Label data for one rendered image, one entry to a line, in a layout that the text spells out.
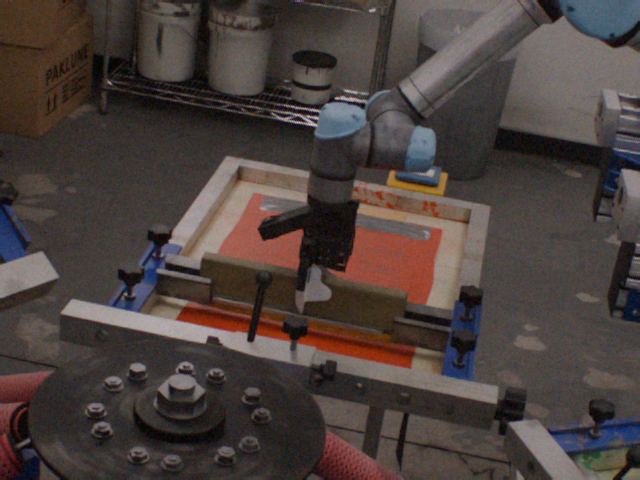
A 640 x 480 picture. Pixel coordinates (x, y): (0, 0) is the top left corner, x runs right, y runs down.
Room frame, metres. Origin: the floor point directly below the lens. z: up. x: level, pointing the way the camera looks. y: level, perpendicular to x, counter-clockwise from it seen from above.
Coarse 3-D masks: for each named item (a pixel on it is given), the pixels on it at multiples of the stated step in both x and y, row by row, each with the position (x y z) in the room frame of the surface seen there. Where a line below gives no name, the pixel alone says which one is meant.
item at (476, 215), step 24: (240, 168) 2.45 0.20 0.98; (264, 168) 2.46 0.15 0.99; (288, 168) 2.47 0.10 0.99; (216, 192) 2.29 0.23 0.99; (360, 192) 2.42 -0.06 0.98; (384, 192) 2.42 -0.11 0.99; (408, 192) 2.44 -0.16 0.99; (192, 216) 2.16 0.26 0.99; (432, 216) 2.40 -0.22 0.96; (456, 216) 2.40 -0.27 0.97; (480, 216) 2.36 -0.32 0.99; (192, 240) 2.09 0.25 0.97; (480, 240) 2.24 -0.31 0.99; (480, 264) 2.13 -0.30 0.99; (144, 312) 1.80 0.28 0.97
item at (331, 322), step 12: (216, 300) 1.84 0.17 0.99; (228, 300) 1.84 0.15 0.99; (240, 300) 1.85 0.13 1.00; (264, 312) 1.83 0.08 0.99; (276, 312) 1.83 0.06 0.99; (288, 312) 1.83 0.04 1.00; (324, 324) 1.82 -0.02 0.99; (336, 324) 1.82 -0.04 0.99; (348, 324) 1.82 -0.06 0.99; (360, 324) 1.82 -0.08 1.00
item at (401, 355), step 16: (416, 224) 2.35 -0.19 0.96; (416, 240) 2.28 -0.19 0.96; (432, 240) 2.29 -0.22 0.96; (416, 256) 2.20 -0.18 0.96; (432, 256) 2.21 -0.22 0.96; (416, 272) 2.13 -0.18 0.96; (432, 272) 2.14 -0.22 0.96; (416, 288) 2.06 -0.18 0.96; (320, 336) 1.83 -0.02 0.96; (336, 336) 1.84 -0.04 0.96; (352, 336) 1.85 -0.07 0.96; (336, 352) 1.79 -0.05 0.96; (352, 352) 1.80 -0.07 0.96; (368, 352) 1.80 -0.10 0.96; (384, 352) 1.81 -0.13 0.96; (400, 352) 1.82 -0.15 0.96
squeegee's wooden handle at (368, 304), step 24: (216, 264) 1.86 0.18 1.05; (240, 264) 1.86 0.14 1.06; (264, 264) 1.87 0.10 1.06; (216, 288) 1.86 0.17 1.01; (240, 288) 1.85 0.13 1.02; (288, 288) 1.84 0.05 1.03; (336, 288) 1.83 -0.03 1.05; (360, 288) 1.83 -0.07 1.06; (384, 288) 1.84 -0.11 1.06; (312, 312) 1.84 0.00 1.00; (336, 312) 1.83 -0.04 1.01; (360, 312) 1.83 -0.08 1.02; (384, 312) 1.82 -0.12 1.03
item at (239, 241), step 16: (256, 208) 2.32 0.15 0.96; (240, 224) 2.23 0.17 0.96; (256, 224) 2.24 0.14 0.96; (224, 240) 2.15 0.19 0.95; (240, 240) 2.16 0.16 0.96; (240, 256) 2.09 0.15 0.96; (192, 304) 1.88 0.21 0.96; (176, 320) 1.82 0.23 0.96; (192, 320) 1.83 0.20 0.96; (208, 320) 1.83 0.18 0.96; (224, 320) 1.84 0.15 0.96; (240, 320) 1.85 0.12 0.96; (272, 320) 1.86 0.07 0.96; (272, 336) 1.81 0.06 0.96
